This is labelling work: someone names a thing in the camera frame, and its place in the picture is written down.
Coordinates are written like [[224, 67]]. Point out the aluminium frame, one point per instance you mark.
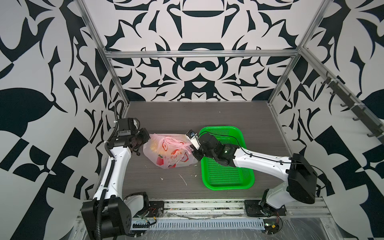
[[256, 66]]

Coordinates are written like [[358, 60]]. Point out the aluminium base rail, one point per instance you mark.
[[193, 209]]

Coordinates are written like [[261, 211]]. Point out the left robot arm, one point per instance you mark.
[[109, 214]]

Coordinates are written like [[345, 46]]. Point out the green plastic basket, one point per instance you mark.
[[221, 178]]

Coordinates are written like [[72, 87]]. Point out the pink knotted plastic bag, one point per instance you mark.
[[169, 151]]

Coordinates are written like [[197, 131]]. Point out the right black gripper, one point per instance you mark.
[[198, 155]]

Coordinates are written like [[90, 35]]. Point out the black wall hook rail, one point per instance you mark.
[[350, 102]]

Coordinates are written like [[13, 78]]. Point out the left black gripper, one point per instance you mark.
[[144, 135]]

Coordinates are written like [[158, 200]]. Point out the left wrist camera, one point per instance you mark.
[[128, 127]]

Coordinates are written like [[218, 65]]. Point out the small electronics board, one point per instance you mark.
[[272, 226]]

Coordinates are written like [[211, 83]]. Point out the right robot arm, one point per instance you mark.
[[298, 176]]

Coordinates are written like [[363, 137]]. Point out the white slotted cable duct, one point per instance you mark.
[[203, 224]]

